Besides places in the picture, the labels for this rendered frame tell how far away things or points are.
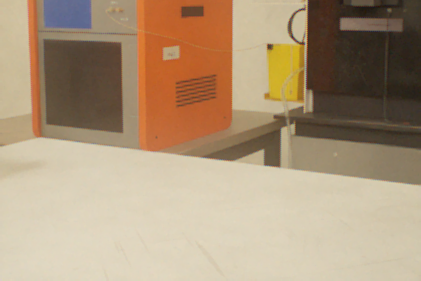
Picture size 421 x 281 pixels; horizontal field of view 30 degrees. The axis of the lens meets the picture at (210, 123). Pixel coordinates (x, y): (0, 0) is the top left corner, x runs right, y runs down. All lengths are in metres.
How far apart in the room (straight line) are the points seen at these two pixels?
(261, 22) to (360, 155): 1.55
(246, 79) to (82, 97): 1.79
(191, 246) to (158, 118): 1.27
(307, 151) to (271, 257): 1.64
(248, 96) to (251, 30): 0.31
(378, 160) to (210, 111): 0.48
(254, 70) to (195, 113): 1.63
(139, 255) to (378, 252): 0.18
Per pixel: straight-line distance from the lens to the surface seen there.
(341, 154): 2.19
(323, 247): 0.62
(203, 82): 2.04
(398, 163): 2.14
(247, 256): 0.59
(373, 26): 2.19
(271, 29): 3.58
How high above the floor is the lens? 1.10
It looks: 10 degrees down
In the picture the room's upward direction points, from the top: straight up
